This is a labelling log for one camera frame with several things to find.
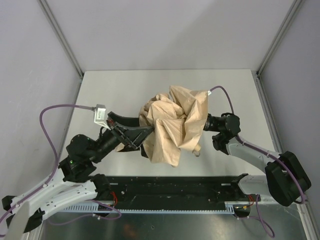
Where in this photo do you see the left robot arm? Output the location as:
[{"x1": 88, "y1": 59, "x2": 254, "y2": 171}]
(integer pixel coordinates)
[{"x1": 1, "y1": 105, "x2": 154, "y2": 233}]

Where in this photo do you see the left aluminium frame post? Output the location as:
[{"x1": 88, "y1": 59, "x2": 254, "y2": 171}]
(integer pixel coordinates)
[{"x1": 37, "y1": 0, "x2": 84, "y2": 79}]

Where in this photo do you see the right aluminium frame post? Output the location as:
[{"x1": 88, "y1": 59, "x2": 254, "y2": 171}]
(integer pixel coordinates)
[{"x1": 256, "y1": 0, "x2": 305, "y2": 76}]

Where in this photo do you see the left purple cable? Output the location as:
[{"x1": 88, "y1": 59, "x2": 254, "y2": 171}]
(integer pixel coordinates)
[{"x1": 0, "y1": 103, "x2": 97, "y2": 221}]

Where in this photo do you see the grey slotted cable duct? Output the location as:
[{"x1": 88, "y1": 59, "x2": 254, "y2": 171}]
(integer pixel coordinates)
[{"x1": 62, "y1": 202, "x2": 237, "y2": 215}]

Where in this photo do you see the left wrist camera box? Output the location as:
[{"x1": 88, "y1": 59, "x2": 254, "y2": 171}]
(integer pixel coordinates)
[{"x1": 93, "y1": 104, "x2": 109, "y2": 129}]

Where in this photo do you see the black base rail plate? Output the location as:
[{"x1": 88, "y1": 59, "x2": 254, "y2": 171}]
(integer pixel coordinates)
[{"x1": 96, "y1": 174, "x2": 256, "y2": 212}]

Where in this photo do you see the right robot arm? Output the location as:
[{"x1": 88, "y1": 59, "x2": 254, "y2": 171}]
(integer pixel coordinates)
[{"x1": 203, "y1": 113, "x2": 312, "y2": 207}]

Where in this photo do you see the aluminium frame post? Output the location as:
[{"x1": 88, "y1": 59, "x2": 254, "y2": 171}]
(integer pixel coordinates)
[
  {"x1": 256, "y1": 0, "x2": 305, "y2": 76},
  {"x1": 37, "y1": 0, "x2": 84, "y2": 79}
]

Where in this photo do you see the beige folding umbrella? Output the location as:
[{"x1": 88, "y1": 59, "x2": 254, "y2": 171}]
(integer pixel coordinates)
[{"x1": 138, "y1": 85, "x2": 209, "y2": 167}]

